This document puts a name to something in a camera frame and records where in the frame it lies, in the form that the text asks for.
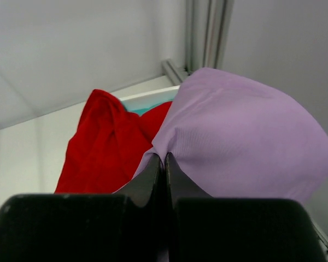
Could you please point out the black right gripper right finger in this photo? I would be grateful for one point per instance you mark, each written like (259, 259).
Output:
(204, 228)

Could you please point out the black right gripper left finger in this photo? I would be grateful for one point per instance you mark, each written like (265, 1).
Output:
(83, 227)

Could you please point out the red trousers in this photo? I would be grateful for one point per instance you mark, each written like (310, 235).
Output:
(108, 145)

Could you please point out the lilac trousers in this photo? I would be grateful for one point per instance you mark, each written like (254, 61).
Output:
(238, 138)

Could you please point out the teal trousers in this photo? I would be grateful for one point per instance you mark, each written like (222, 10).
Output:
(140, 108)

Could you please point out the white plastic basket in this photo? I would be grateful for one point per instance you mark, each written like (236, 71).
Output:
(155, 96)

